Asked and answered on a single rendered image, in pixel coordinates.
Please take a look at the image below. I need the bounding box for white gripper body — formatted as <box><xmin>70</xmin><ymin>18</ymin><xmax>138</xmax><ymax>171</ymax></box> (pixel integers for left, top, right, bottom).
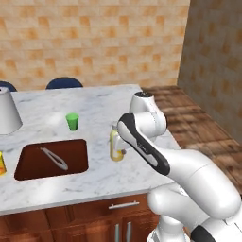
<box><xmin>113</xmin><ymin>135</ymin><xmax>128</xmax><ymax>152</ymax></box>

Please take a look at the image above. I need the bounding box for yellow drink bottle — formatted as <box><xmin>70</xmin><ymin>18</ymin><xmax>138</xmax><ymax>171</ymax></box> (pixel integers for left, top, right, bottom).
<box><xmin>109</xmin><ymin>123</ymin><xmax>126</xmax><ymax>163</ymax></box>

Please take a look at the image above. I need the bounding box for green cup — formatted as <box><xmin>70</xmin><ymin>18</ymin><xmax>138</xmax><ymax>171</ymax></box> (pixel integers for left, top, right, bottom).
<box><xmin>65</xmin><ymin>112</ymin><xmax>80</xmax><ymax>131</ymax></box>

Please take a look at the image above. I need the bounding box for brown wooden drawer front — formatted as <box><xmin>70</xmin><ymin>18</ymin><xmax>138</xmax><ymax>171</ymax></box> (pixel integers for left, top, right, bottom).
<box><xmin>0</xmin><ymin>209</ymin><xmax>51</xmax><ymax>235</ymax></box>
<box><xmin>66</xmin><ymin>193</ymin><xmax>154</xmax><ymax>223</ymax></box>

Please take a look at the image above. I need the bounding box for grey sink tap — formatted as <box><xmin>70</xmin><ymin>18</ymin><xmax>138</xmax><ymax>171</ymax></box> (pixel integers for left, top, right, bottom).
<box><xmin>40</xmin><ymin>146</ymin><xmax>69</xmax><ymax>171</ymax></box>

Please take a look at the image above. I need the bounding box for brown wooden cupboard door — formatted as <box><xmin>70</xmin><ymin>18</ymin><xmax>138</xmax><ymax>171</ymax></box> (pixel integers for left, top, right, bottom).
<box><xmin>51</xmin><ymin>216</ymin><xmax>123</xmax><ymax>242</ymax></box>
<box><xmin>122</xmin><ymin>212</ymin><xmax>161</xmax><ymax>242</ymax></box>

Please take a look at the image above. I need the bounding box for dark blue stool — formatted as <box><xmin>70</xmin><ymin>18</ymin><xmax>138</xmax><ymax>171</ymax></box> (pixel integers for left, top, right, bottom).
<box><xmin>45</xmin><ymin>77</ymin><xmax>84</xmax><ymax>90</ymax></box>
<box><xmin>0</xmin><ymin>80</ymin><xmax>18</xmax><ymax>93</ymax></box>

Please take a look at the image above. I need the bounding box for brown sink basin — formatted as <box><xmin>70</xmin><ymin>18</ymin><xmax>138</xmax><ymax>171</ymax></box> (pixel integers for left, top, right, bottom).
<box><xmin>13</xmin><ymin>138</ymin><xmax>90</xmax><ymax>182</ymax></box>

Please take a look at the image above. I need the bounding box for white cone-shaped container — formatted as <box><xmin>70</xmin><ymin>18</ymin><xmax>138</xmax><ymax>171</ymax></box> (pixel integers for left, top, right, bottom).
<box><xmin>0</xmin><ymin>86</ymin><xmax>24</xmax><ymax>136</ymax></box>

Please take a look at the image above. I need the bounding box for yellow orange carton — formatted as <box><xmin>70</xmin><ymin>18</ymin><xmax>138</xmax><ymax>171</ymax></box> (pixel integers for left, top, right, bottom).
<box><xmin>0</xmin><ymin>150</ymin><xmax>8</xmax><ymax>177</ymax></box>

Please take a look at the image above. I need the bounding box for silver drawer handle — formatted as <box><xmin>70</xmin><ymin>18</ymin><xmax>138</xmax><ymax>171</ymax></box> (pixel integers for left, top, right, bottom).
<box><xmin>108</xmin><ymin>200</ymin><xmax>141</xmax><ymax>211</ymax></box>

